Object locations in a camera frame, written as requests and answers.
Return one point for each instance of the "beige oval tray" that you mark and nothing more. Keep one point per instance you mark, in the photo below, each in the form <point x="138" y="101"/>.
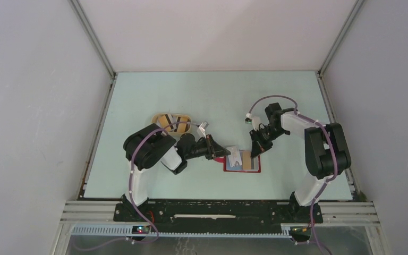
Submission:
<point x="175" y="124"/>

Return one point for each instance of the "aluminium frame rail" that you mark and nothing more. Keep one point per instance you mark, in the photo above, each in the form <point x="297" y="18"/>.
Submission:
<point x="99" y="215"/>

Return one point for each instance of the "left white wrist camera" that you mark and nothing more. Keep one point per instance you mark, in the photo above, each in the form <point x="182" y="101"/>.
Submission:
<point x="201" y="130"/>

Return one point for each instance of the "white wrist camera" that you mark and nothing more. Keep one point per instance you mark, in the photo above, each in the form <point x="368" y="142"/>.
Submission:
<point x="201" y="130"/>
<point x="253" y="120"/>

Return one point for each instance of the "gold black card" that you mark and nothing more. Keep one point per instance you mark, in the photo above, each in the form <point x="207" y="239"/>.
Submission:
<point x="246" y="161"/>

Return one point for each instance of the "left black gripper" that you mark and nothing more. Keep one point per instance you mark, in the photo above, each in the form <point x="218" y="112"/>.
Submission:
<point x="213" y="150"/>

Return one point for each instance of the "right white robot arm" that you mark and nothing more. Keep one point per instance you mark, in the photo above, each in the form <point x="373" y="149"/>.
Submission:
<point x="326" y="152"/>

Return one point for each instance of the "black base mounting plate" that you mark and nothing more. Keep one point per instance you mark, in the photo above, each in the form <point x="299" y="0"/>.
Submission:
<point x="218" y="216"/>

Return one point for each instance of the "white numbered card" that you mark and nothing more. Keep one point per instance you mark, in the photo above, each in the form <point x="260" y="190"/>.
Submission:
<point x="234" y="158"/>

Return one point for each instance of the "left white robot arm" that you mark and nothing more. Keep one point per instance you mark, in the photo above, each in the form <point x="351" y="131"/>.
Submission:
<point x="152" y="144"/>

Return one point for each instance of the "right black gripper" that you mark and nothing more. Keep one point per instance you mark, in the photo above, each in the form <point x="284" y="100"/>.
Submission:
<point x="257" y="142"/>

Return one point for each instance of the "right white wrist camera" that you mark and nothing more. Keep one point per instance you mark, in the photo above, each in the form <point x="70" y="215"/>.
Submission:
<point x="253" y="120"/>

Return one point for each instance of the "red card holder wallet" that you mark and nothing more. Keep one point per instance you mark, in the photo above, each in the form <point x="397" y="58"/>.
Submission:
<point x="256" y="165"/>

